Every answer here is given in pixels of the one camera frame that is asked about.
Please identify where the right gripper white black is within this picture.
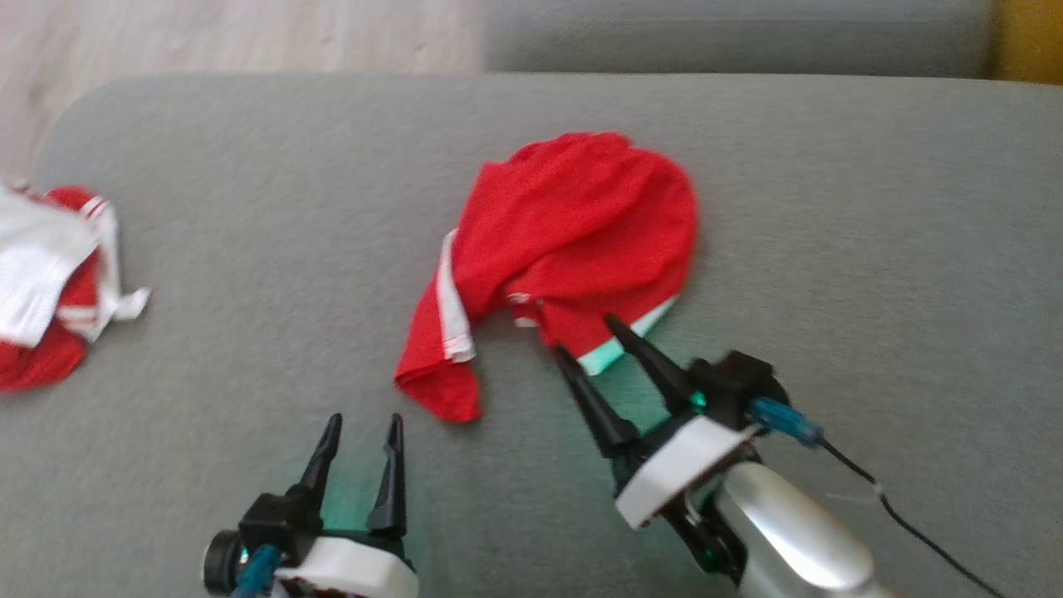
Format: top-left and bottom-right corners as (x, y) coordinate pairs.
(553, 313), (762, 587)

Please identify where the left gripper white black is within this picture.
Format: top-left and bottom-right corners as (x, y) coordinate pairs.
(277, 413), (420, 598)

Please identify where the red and white garment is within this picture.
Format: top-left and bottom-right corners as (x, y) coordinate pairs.
(393, 131), (700, 424)
(0, 179), (152, 393)

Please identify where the grey sofa seat cushion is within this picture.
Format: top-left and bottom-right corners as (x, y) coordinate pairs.
(0, 73), (1063, 598)

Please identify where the grey sofa back cushion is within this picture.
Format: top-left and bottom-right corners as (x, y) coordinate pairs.
(484, 0), (997, 80)

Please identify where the yellow fabric block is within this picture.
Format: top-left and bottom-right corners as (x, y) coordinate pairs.
(992, 0), (1063, 84)

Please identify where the left cable with blue plug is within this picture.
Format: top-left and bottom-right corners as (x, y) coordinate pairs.
(231, 544), (283, 598)

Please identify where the cable with blue plug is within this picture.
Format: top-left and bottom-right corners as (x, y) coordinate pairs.
(231, 544), (283, 598)
(747, 396), (1007, 598)

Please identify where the right cable with blue plug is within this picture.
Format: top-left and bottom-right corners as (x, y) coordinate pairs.
(747, 396), (1007, 598)

